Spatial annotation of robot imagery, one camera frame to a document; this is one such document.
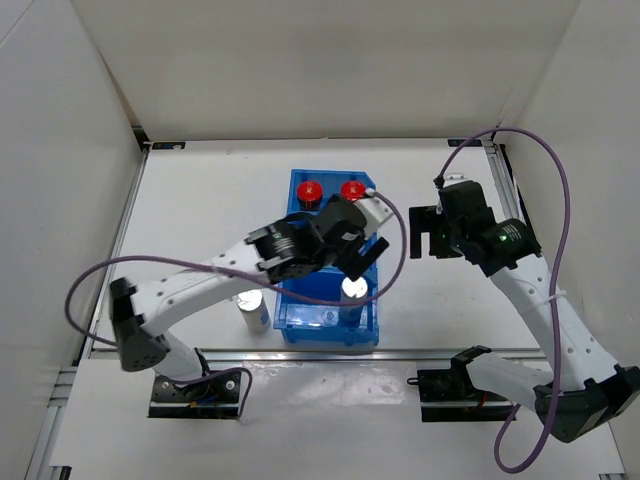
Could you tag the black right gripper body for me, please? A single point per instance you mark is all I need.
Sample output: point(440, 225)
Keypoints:
point(455, 235)

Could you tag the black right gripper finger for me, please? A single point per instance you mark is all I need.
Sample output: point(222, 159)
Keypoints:
point(424, 219)
point(417, 242)

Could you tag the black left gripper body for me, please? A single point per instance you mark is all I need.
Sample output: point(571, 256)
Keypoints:
point(331, 256)

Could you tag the silver lid bottle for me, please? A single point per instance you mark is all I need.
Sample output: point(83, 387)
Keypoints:
point(352, 291)
point(254, 311)

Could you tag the red lid jar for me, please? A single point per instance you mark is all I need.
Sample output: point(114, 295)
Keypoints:
point(353, 190)
point(309, 194)

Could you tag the silver lid bottle front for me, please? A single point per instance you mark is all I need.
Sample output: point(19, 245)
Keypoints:
point(254, 311)

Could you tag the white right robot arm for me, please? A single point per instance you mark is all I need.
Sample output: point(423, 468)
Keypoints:
point(585, 387)

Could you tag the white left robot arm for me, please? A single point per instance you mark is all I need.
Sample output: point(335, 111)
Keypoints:
point(142, 315)

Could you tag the blue bin front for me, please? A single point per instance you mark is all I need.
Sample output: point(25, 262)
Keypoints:
point(301, 321)

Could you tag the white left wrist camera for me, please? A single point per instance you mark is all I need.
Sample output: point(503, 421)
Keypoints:
point(376, 214)

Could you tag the aluminium frame rail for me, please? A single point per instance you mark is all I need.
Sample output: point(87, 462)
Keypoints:
point(505, 327)

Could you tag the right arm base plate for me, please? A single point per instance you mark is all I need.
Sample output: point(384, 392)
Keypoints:
point(441, 402)

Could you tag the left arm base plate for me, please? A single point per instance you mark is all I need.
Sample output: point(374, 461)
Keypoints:
point(222, 397)

